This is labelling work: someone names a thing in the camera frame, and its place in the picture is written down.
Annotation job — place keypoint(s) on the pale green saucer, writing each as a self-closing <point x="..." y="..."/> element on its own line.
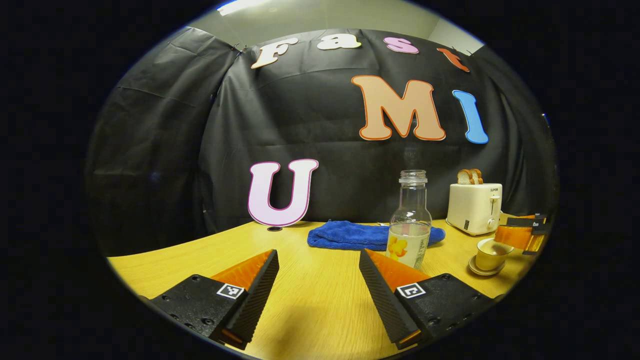
<point x="477" y="270"/>

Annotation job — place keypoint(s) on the white toaster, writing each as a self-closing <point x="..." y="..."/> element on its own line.
<point x="472" y="207"/>

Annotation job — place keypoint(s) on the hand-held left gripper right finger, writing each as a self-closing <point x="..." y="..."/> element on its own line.
<point x="382" y="300"/>

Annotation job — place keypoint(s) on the blue towel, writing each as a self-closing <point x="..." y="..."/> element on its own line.
<point x="345" y="235"/>

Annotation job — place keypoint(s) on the ceiling light strip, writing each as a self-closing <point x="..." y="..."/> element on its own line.
<point x="240" y="6"/>

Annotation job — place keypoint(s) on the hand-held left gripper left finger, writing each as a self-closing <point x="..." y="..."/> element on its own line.
<point x="250" y="305"/>

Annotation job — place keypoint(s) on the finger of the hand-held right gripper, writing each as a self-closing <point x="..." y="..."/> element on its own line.
<point x="517" y="237"/>
<point x="525" y="220"/>

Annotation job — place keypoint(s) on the black backdrop cloth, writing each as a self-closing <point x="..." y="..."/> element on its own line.
<point x="300" y="150"/>

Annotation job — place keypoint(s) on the clear water bottle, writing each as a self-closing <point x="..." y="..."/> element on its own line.
<point x="410" y="220"/>

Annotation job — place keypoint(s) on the toast slice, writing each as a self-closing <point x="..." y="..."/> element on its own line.
<point x="477" y="176"/>
<point x="465" y="177"/>

